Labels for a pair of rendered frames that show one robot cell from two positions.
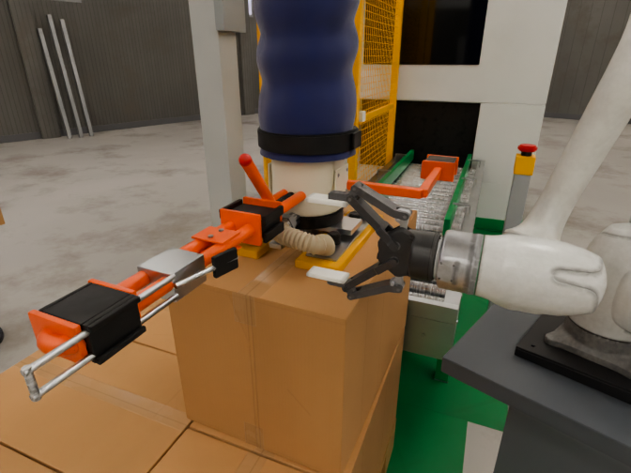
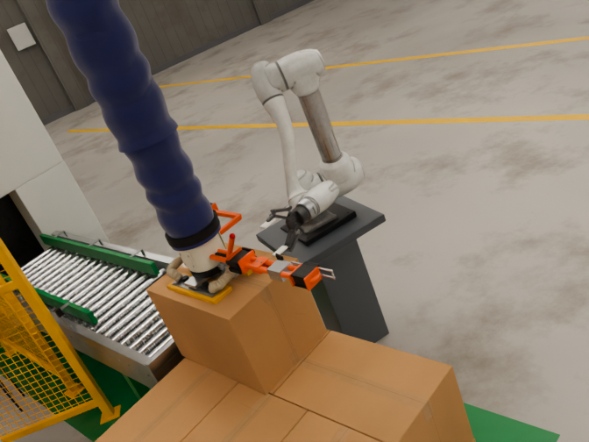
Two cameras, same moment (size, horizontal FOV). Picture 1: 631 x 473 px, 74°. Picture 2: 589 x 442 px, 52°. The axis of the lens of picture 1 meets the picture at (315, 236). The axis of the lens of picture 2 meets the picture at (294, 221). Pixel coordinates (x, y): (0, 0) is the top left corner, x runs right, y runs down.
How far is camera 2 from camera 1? 206 cm
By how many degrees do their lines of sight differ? 55
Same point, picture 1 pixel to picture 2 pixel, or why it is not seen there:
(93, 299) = (303, 269)
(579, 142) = (289, 158)
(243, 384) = (280, 334)
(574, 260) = (328, 183)
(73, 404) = not seen: outside the picture
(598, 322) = not seen: hidden behind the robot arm
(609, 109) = (292, 145)
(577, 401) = (336, 236)
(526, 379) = (321, 245)
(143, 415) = (254, 417)
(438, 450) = not seen: hidden behind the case
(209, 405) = (273, 369)
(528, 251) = (321, 189)
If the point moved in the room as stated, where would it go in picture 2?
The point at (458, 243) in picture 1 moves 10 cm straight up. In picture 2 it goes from (307, 202) to (299, 181)
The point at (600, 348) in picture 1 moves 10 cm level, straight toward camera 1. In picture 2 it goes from (321, 219) to (332, 224)
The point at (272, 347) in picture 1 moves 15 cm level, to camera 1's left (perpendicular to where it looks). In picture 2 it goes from (282, 300) to (270, 324)
